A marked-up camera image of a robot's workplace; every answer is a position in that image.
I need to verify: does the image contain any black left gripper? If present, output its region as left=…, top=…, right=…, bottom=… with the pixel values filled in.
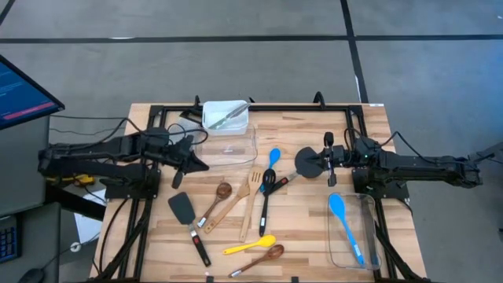
left=168, top=134, right=211, bottom=189

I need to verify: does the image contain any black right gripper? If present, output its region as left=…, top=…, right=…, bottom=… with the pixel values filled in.
left=305, top=131, right=355, bottom=187

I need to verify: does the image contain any black round-head turner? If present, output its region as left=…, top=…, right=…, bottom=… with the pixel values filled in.
left=263, top=146, right=325, bottom=197

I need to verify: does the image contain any dark wooden spoon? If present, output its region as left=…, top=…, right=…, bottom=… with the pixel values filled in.
left=196, top=182, right=233, bottom=229
left=228, top=244, right=285, bottom=279

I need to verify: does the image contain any black rectangular-head turner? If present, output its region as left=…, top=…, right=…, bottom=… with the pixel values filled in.
left=167, top=191, right=212, bottom=268

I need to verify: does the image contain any small blue silicone spoon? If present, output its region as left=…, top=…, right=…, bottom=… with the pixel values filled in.
left=258, top=147, right=282, bottom=193

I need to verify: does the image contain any silver serrated steel knife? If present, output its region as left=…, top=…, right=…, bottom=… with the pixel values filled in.
left=207, top=101, right=252, bottom=130

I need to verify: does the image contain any large blue silicone spoon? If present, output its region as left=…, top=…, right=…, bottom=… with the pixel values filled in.
left=328, top=193, right=367, bottom=268

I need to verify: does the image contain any light wooden spatula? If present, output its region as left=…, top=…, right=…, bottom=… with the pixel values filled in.
left=203, top=182, right=252, bottom=234

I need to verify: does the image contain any pale green handled knife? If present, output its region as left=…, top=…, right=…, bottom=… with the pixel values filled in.
left=207, top=101, right=252, bottom=130

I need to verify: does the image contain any wooden slotted spatula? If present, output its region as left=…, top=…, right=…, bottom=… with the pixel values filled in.
left=238, top=166, right=265, bottom=243

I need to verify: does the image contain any black slotted spoon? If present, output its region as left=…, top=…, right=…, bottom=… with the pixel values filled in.
left=258, top=168, right=277, bottom=238

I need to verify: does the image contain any clear plastic container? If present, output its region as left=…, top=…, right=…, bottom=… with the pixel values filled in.
left=195, top=124, right=259, bottom=167
left=326, top=192, right=382, bottom=271

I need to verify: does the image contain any white plastic bin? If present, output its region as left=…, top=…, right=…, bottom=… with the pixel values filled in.
left=201, top=100, right=250, bottom=137

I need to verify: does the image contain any yellow silicone spoon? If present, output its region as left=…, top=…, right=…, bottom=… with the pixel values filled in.
left=222, top=234, right=277, bottom=256

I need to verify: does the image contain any white paper sheet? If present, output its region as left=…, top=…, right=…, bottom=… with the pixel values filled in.
left=73, top=189, right=107, bottom=244

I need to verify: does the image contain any grey stand leg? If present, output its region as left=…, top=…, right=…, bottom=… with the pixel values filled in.
left=469, top=141, right=503, bottom=165

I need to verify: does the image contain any grey desk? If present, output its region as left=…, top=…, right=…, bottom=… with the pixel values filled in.
left=0, top=115, right=63, bottom=283

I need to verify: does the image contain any blue-screen monitor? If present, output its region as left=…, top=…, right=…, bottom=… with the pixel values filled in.
left=0, top=54, right=66, bottom=130

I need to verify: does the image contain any black computer mouse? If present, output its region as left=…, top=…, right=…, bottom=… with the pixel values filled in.
left=17, top=268, right=45, bottom=283

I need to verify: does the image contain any black keyboard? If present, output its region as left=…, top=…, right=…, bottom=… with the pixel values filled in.
left=0, top=214, right=23, bottom=264

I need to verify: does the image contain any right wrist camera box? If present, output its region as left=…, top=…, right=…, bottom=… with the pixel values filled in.
left=353, top=135, right=381, bottom=166

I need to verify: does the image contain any black metal table frame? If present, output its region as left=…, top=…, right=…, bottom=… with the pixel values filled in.
left=90, top=92, right=429, bottom=283

